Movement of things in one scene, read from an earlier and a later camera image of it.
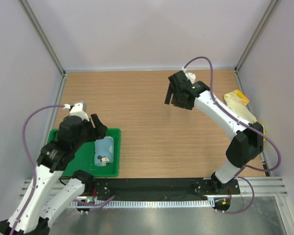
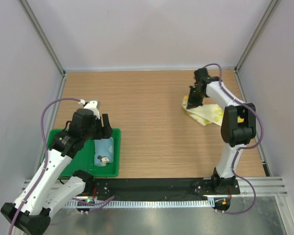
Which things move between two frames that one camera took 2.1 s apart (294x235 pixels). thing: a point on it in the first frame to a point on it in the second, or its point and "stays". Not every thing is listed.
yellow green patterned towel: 237,101 to 205,114
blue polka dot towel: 104,151 stays
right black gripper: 174,101 to 192,103
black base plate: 161,187 stays
